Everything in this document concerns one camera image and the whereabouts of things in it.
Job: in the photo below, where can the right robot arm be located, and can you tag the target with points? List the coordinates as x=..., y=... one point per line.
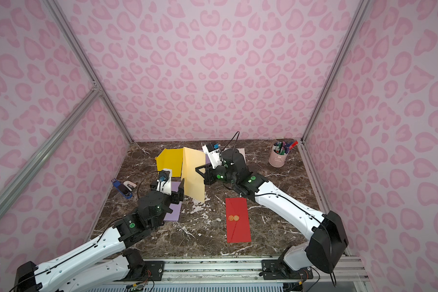
x=325, y=232

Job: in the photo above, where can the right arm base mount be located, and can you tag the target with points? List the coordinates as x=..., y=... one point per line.
x=275, y=269

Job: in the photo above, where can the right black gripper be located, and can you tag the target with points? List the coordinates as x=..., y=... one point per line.
x=202, y=173

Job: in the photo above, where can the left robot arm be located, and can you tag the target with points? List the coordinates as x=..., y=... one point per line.
x=106, y=258

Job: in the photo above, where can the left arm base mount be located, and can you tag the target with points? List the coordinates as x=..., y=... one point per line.
x=141, y=270

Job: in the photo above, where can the red envelope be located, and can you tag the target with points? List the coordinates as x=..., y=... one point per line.
x=237, y=221

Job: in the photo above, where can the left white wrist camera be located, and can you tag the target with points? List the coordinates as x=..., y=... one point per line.
x=164, y=181

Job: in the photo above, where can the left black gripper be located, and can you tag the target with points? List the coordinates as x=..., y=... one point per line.
x=180, y=190

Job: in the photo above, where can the pink pen cup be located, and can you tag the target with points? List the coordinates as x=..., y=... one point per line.
x=277, y=160

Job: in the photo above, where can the blue stapler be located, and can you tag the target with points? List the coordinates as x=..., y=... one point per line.
x=126, y=188

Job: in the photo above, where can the aluminium front rail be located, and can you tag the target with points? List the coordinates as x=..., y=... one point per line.
x=231, y=270

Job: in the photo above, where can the yellow envelope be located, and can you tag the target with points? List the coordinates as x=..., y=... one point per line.
x=171, y=159

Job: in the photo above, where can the white envelope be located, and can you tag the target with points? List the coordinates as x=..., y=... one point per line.
x=242, y=151

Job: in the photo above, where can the beige envelope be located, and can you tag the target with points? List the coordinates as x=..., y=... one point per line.
x=193, y=182

